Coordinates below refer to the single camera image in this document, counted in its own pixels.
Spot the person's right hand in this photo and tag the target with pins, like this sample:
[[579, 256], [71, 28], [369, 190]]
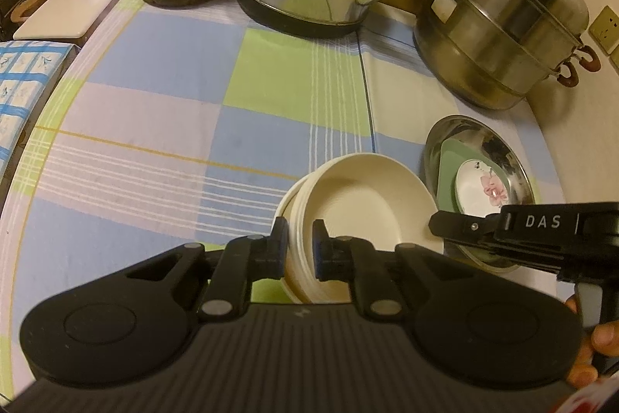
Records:
[[607, 338]]

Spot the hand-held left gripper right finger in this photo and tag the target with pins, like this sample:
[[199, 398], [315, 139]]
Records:
[[320, 248]]

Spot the large stainless steel plate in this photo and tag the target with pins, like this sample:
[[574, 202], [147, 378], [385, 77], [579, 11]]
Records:
[[503, 151]]

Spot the small white floral saucer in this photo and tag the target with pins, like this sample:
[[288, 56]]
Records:
[[478, 188]]

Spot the checked tablecloth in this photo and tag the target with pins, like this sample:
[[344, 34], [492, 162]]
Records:
[[159, 113]]

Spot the stainless steel steamer pot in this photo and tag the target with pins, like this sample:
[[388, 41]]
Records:
[[498, 26]]

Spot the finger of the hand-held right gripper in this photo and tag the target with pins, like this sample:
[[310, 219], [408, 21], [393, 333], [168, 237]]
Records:
[[464, 225], [517, 259]]

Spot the green plate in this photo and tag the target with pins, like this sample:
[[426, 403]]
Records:
[[447, 176]]

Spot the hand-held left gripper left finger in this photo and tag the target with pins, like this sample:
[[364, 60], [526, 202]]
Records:
[[278, 248]]

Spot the blue white patterned cloth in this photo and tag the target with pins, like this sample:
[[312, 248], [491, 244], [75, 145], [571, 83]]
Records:
[[24, 84]]

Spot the beige wall outlet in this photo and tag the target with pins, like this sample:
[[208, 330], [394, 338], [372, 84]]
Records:
[[604, 31]]

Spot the cream plastic bowl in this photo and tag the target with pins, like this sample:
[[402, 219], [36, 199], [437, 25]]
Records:
[[367, 205]]

